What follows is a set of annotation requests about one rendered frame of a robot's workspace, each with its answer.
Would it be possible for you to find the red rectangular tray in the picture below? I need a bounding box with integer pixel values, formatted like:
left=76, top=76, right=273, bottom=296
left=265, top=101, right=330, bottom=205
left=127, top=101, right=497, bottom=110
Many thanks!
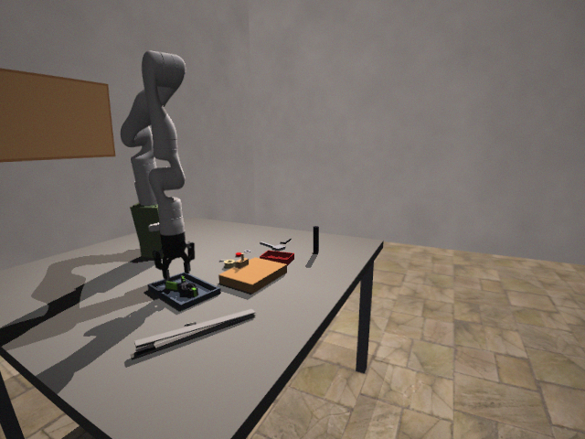
left=260, top=251, right=294, bottom=265

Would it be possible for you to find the light brown wooden board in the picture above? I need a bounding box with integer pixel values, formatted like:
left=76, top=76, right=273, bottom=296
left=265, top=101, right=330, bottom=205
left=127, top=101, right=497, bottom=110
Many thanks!
left=218, top=257, right=287, bottom=294

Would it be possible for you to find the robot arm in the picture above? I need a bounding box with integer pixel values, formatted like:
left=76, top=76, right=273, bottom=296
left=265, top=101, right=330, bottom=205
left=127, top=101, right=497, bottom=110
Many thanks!
left=121, top=51, right=186, bottom=235

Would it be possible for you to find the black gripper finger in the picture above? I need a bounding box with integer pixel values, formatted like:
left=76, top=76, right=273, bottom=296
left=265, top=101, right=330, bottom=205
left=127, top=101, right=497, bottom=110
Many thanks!
left=153, top=249, right=176, bottom=281
left=178, top=241, right=195, bottom=273

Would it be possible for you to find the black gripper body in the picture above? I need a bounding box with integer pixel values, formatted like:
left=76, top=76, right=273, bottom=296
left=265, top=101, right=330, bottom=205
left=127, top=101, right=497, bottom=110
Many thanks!
left=160, top=232, right=186, bottom=260

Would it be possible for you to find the black cylinder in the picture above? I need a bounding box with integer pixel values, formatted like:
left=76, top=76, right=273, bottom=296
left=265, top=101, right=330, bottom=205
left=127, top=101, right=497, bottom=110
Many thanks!
left=314, top=226, right=319, bottom=254

